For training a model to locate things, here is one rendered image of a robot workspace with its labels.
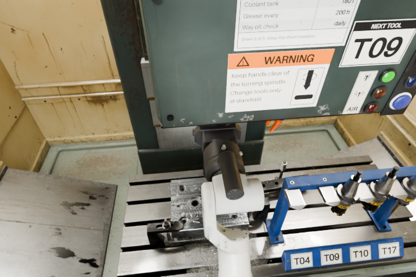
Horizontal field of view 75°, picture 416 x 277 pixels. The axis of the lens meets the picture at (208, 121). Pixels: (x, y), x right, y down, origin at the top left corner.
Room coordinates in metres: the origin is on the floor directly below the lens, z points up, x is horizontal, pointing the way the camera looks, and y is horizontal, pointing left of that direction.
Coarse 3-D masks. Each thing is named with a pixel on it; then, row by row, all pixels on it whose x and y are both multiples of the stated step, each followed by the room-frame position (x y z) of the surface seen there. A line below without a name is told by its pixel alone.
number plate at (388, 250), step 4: (380, 244) 0.44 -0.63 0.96; (384, 244) 0.44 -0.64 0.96; (388, 244) 0.44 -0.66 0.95; (392, 244) 0.44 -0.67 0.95; (396, 244) 0.44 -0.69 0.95; (380, 248) 0.43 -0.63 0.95; (384, 248) 0.43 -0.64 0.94; (388, 248) 0.43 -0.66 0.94; (392, 248) 0.43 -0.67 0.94; (396, 248) 0.43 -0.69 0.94; (380, 252) 0.42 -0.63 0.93; (384, 252) 0.42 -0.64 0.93; (388, 252) 0.42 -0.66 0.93; (392, 252) 0.42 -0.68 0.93; (396, 252) 0.42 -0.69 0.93; (380, 256) 0.41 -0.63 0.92; (384, 256) 0.41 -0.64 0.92; (388, 256) 0.41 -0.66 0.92; (392, 256) 0.42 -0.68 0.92; (396, 256) 0.42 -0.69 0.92
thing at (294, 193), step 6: (288, 192) 0.49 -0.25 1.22; (294, 192) 0.49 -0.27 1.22; (300, 192) 0.49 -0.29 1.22; (288, 198) 0.47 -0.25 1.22; (294, 198) 0.47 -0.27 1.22; (300, 198) 0.47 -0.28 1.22; (288, 204) 0.45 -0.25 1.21; (294, 204) 0.45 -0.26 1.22; (300, 204) 0.45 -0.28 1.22; (306, 204) 0.45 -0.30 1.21
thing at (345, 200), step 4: (340, 184) 0.51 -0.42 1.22; (340, 188) 0.50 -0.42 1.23; (340, 192) 0.48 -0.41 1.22; (340, 196) 0.47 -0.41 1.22; (344, 196) 0.47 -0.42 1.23; (356, 196) 0.47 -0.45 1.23; (344, 200) 0.46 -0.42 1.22; (348, 200) 0.45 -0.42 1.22; (352, 200) 0.46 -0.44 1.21; (356, 200) 0.46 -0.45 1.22; (344, 204) 0.46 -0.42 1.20; (352, 204) 0.45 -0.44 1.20
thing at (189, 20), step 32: (160, 0) 0.34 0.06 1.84; (192, 0) 0.34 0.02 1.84; (224, 0) 0.34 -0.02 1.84; (384, 0) 0.37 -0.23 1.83; (160, 32) 0.34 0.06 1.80; (192, 32) 0.34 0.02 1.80; (224, 32) 0.34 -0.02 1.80; (160, 64) 0.33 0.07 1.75; (192, 64) 0.34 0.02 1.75; (224, 64) 0.34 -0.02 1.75; (384, 64) 0.37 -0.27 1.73; (160, 96) 0.33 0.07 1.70; (192, 96) 0.34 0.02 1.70; (224, 96) 0.34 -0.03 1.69; (320, 96) 0.36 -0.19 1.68; (384, 96) 0.37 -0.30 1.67
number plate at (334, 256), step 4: (324, 252) 0.41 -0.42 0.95; (328, 252) 0.42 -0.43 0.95; (332, 252) 0.42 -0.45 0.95; (336, 252) 0.42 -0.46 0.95; (340, 252) 0.42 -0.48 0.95; (324, 256) 0.41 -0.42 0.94; (328, 256) 0.41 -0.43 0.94; (332, 256) 0.41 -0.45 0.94; (336, 256) 0.41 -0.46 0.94; (340, 256) 0.41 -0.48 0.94; (324, 260) 0.40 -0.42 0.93; (328, 260) 0.40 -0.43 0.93; (332, 260) 0.40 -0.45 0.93; (336, 260) 0.40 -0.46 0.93; (340, 260) 0.40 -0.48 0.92; (324, 264) 0.39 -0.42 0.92; (328, 264) 0.39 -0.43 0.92
